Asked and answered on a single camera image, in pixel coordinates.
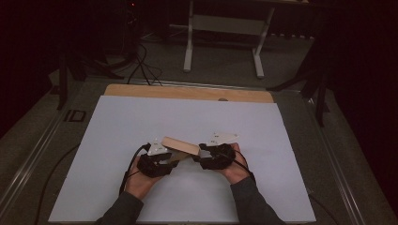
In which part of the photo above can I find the black floor plate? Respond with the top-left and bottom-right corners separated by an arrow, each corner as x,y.
63,109 -> 87,123

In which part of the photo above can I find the person's left hand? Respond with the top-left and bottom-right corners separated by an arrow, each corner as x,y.
125,156 -> 164,201

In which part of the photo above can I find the white desk frame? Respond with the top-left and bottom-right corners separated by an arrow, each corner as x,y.
182,0 -> 311,79

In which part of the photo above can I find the black floor cable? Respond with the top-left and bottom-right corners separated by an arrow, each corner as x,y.
308,193 -> 342,225
33,142 -> 82,225

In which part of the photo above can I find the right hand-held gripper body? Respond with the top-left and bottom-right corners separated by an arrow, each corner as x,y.
191,132 -> 239,172

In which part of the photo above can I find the bundle of black cables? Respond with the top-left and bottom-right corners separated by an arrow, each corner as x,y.
126,43 -> 164,86

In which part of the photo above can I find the metal floor rail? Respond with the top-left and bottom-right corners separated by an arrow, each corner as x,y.
0,109 -> 73,215
301,93 -> 368,225
137,79 -> 302,92

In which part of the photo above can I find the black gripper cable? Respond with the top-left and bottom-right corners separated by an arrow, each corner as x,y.
233,149 -> 257,185
118,142 -> 152,196

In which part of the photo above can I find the wooden block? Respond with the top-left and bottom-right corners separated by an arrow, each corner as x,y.
161,136 -> 201,164

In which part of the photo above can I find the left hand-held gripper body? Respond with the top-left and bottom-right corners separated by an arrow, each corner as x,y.
136,138 -> 181,179

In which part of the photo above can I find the black metal stand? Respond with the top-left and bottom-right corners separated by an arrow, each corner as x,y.
55,46 -> 126,111
267,31 -> 332,128

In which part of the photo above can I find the person's right hand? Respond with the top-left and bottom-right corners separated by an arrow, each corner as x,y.
218,142 -> 252,186

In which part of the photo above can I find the white table sheet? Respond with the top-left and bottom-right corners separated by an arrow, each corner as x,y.
48,95 -> 317,224

